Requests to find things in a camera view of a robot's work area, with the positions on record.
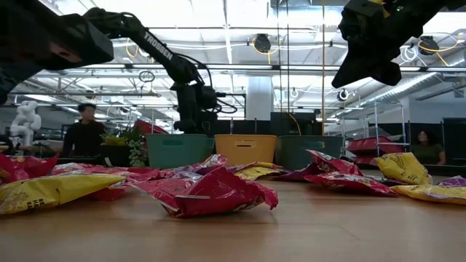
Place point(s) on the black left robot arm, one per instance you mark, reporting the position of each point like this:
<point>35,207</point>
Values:
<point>54,36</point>

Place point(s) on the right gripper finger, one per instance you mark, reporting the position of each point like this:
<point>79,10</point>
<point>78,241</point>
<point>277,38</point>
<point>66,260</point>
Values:
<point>387,72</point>
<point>351,63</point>

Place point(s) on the potted succulent plant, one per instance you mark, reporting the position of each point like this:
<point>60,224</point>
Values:
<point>136,153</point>

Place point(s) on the yellow Sour Patch candy pack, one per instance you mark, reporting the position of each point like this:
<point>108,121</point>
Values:
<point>429,193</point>
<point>404,167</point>
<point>54,191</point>
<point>267,164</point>
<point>255,173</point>

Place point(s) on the red storage bin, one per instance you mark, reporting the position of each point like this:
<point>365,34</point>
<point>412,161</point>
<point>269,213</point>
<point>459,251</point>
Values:
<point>149,127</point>

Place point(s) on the person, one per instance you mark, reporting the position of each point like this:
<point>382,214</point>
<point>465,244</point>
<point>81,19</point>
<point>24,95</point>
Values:
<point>83,138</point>
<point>429,153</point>

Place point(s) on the yellow plastic bin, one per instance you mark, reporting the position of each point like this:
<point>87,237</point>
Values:
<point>245,154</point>

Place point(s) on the black rig frame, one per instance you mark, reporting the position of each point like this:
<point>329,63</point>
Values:
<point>233,94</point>

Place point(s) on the red storage bin shelf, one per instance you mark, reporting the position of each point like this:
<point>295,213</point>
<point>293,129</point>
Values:
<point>367,143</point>

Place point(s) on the light teal plastic bin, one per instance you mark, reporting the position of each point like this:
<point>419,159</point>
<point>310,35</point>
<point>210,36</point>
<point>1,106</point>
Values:
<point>174,153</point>

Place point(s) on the dark teal plastic bin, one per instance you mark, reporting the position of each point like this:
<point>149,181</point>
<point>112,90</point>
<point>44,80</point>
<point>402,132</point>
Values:
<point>298,153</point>

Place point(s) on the yellow tape tag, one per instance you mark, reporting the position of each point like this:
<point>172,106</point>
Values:
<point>380,5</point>

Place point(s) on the black panel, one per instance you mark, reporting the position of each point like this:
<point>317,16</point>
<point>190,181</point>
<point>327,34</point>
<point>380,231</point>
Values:
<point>255,127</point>

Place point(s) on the red Skittles candy pack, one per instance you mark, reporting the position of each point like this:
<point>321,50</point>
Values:
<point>29,167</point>
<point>349,183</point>
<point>331,163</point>
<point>142,174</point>
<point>218,193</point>
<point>73,168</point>

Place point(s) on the white robot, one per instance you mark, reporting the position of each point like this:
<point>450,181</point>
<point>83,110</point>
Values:
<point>25,123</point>

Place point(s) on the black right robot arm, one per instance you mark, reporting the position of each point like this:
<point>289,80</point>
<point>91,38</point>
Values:
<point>451,3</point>

